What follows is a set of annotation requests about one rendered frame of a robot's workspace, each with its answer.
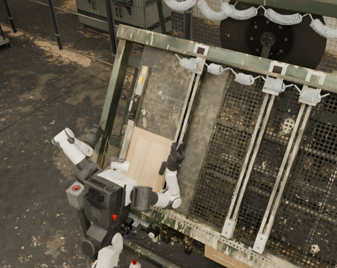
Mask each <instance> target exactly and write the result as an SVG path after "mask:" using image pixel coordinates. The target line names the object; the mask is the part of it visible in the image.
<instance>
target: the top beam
mask: <svg viewBox="0 0 337 268"><path fill-rule="evenodd" d="M116 36H117V37H118V38H121V39H125V40H129V41H133V42H136V43H139V44H143V45H148V46H152V47H155V48H159V49H164V50H167V51H171V50H169V47H173V48H178V49H182V50H185V51H189V52H193V51H194V47H195V44H201V45H205V46H209V50H208V53H207V56H210V57H214V58H218V59H221V60H225V61H229V62H233V63H237V64H241V65H245V66H249V67H252V68H256V69H261V70H265V71H268V70H269V67H270V64H271V62H276V63H280V64H285V65H287V69H286V72H285V76H288V77H293V78H297V79H301V80H306V77H307V74H308V71H309V70H310V71H314V72H319V73H323V74H326V77H325V80H324V83H323V85H325V86H329V87H333V88H336V89H337V75H334V74H330V73H325V72H321V71H316V70H312V69H308V68H303V67H300V66H296V65H292V64H287V63H283V62H279V61H274V60H270V59H267V58H262V57H258V56H253V55H249V54H244V53H240V52H236V51H232V50H229V49H224V48H220V47H215V46H211V45H207V44H202V43H198V42H194V41H190V40H186V39H181V38H177V37H173V36H168V35H164V34H161V33H157V32H152V31H148V30H143V29H139V28H135V27H130V26H126V25H123V24H119V26H118V31H117V35H116ZM171 52H174V53H178V54H183V53H180V52H176V51H171ZM183 55H187V54H183ZM187 56H189V55H187ZM206 61H209V62H214V63H218V64H222V65H225V66H230V67H233V68H237V69H241V70H244V71H249V72H253V73H257V74H260V75H263V76H267V75H266V74H262V73H258V72H254V71H250V70H246V69H242V68H238V67H235V66H231V65H227V64H223V63H219V62H215V61H211V60H206ZM320 78H321V76H316V75H313V74H312V75H311V78H310V82H314V83H319V81H320ZM283 80H284V81H288V82H292V83H296V84H299V85H304V84H301V83H297V82H294V81H290V80H285V79H283ZM321 90H323V91H327V92H329V93H334V94H337V93H336V92H333V91H329V90H325V89H321Z"/></svg>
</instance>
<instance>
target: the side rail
mask: <svg viewBox="0 0 337 268"><path fill-rule="evenodd" d="M132 47H133V42H132V41H127V40H123V39H120V40H119V45H118V49H117V53H116V58H115V61H114V65H113V69H112V74H111V78H110V83H109V87H108V91H107V95H106V99H105V103H104V108H103V112H102V116H101V120H100V123H101V122H102V120H103V121H105V124H104V126H103V128H102V129H103V130H104V132H105V133H104V134H103V135H101V137H100V138H99V141H98V142H97V144H96V145H95V149H94V151H93V154H92V159H91V160H93V161H94V162H96V163H97V165H98V166H99V167H100V168H101V169H103V165H104V161H105V157H106V153H107V150H108V145H109V144H108V140H109V136H110V135H111V132H112V128H113V124H114V120H115V117H116V112H117V108H118V104H119V100H120V95H121V91H122V87H123V84H124V80H125V76H126V71H127V67H128V66H127V62H128V58H129V56H130V55H131V50H132Z"/></svg>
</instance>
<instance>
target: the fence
mask: <svg viewBox="0 0 337 268"><path fill-rule="evenodd" d="M143 67H145V68H146V72H145V74H142V71H143ZM149 73H150V67H148V66H142V70H141V74H140V76H142V77H144V80H143V83H138V85H137V89H136V94H137V95H140V99H139V104H138V108H137V112H136V116H135V120H134V121H132V120H129V121H128V125H127V129H126V133H125V137H124V142H123V145H122V149H121V153H120V157H119V158H124V159H125V161H126V157H127V154H128V150H129V145H130V141H131V137H132V134H133V131H134V127H135V126H136V122H137V119H138V115H139V111H140V108H141V103H142V99H143V96H144V92H145V87H146V83H147V79H148V76H149Z"/></svg>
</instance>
